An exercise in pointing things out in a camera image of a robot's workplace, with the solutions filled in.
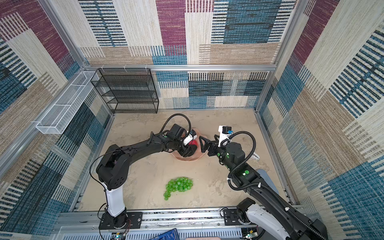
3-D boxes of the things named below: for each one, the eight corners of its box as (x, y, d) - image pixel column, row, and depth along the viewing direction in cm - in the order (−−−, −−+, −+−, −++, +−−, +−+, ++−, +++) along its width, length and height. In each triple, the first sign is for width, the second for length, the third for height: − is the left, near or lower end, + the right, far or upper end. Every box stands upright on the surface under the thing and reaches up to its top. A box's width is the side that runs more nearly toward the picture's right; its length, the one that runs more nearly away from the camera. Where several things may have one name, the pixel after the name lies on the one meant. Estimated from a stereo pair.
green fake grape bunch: (165, 200, 81) (164, 198, 77) (161, 187, 85) (160, 184, 82) (193, 187, 85) (193, 184, 81) (188, 175, 89) (188, 172, 86)
